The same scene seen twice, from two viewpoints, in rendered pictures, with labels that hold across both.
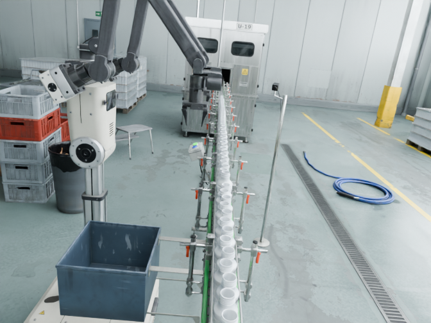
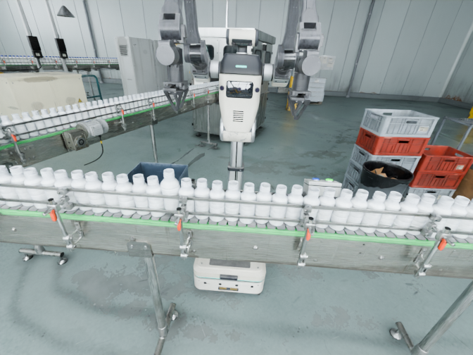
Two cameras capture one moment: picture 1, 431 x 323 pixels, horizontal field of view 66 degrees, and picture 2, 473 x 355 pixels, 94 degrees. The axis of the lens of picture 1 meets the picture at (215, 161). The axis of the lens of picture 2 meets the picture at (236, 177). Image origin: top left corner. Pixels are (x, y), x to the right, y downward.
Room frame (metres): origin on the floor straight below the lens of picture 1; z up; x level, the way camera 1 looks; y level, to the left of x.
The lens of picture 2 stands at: (1.64, -0.75, 1.57)
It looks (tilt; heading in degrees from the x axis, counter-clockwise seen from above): 28 degrees down; 93
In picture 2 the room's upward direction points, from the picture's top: 3 degrees clockwise
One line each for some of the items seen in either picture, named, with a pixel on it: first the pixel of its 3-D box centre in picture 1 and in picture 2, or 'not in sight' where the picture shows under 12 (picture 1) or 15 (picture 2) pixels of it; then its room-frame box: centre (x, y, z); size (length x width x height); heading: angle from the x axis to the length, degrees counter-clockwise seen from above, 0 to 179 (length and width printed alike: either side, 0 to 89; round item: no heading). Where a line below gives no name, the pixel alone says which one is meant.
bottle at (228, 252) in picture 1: (225, 273); (37, 188); (0.82, -0.06, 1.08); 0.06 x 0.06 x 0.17
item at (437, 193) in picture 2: not in sight; (418, 187); (4.02, 2.05, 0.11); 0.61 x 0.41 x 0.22; 4
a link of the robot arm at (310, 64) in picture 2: (210, 68); (309, 53); (1.81, 0.07, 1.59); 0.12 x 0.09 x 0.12; 92
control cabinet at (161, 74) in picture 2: not in sight; (160, 76); (-1.21, 6.49, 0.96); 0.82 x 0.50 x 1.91; 73
